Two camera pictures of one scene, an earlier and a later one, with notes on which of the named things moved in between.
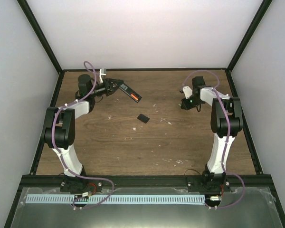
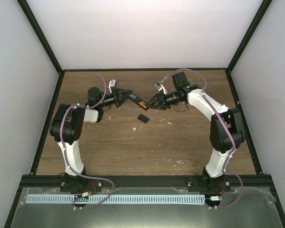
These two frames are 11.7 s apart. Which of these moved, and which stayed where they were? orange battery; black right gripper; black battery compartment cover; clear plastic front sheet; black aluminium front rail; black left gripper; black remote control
Moved: black remote control; black left gripper; orange battery; black right gripper
Stayed: clear plastic front sheet; black aluminium front rail; black battery compartment cover
